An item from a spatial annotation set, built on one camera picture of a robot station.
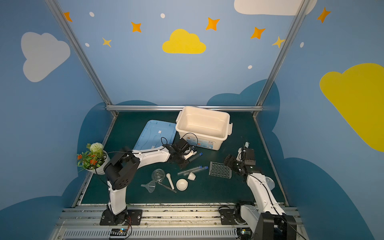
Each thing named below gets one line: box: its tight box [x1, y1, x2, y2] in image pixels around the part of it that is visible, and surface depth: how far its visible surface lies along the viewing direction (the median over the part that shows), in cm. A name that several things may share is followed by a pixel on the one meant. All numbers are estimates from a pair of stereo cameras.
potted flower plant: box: [77, 142, 111, 175], surface depth 82 cm
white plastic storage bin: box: [175, 106, 233, 151], surface depth 103 cm
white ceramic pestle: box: [166, 173, 175, 190], surface depth 88 cm
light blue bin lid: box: [133, 119, 177, 150], surface depth 110 cm
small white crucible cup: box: [187, 172, 196, 181], surface depth 88 cm
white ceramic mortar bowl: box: [176, 178, 189, 191], surface depth 86 cm
